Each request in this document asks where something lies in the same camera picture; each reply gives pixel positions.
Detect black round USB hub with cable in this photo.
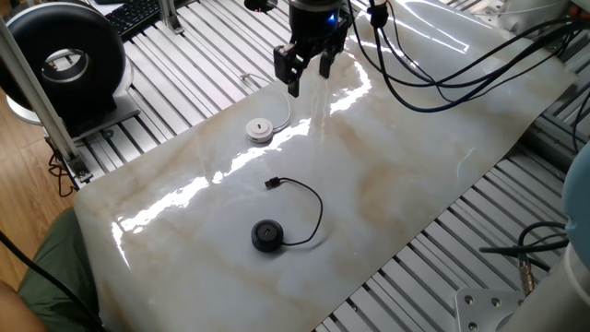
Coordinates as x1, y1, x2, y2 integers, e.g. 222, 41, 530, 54
251, 176, 325, 254

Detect thick black cable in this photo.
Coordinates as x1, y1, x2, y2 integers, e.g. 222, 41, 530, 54
0, 230, 106, 332

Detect dark thin wires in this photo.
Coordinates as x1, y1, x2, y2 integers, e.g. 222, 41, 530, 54
47, 150, 78, 198

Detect green trousers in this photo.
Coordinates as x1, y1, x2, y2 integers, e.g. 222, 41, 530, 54
17, 207, 100, 332

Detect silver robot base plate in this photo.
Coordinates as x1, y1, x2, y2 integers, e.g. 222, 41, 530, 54
454, 288, 529, 332

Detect aluminium frame post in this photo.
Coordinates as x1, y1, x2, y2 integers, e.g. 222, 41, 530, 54
158, 0, 185, 36
0, 18, 94, 184

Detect marble pattern table mat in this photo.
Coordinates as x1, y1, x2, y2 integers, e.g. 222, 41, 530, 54
73, 0, 580, 332

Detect black round knob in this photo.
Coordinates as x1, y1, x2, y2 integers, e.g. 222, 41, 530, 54
243, 0, 279, 14

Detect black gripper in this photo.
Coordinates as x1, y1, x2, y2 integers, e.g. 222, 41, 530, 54
273, 0, 352, 99

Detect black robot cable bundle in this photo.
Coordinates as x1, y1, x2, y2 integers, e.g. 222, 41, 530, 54
348, 0, 590, 114

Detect black keyboard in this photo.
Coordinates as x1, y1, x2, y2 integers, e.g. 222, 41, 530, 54
104, 0, 162, 41

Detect white round docking station with cable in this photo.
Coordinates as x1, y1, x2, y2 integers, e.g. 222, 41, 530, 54
239, 72, 293, 145

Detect black ring-shaped fan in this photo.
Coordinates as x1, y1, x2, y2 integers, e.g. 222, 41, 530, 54
0, 1, 142, 139

